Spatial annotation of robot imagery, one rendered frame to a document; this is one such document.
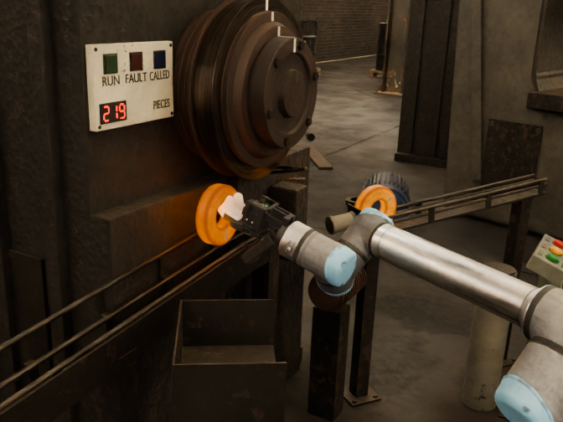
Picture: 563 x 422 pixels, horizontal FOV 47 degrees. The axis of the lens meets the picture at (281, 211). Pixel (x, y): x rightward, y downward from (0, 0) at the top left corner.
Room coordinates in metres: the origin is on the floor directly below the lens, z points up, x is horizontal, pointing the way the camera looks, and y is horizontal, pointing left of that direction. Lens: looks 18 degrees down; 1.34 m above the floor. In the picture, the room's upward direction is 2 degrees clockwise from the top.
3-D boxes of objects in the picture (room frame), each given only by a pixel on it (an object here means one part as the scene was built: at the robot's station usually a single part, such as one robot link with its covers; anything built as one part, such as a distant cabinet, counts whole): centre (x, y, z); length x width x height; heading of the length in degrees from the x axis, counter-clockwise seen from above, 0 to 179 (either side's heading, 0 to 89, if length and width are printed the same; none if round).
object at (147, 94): (1.48, 0.34, 1.15); 0.26 x 0.02 x 0.18; 151
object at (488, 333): (2.00, -0.73, 0.26); 0.12 x 0.12 x 0.52
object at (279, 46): (1.67, 0.00, 1.11); 0.28 x 0.06 x 0.28; 151
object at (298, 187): (1.93, -0.02, 0.68); 0.11 x 0.08 x 0.24; 61
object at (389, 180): (3.89, -0.65, 0.17); 0.57 x 0.31 x 0.34; 171
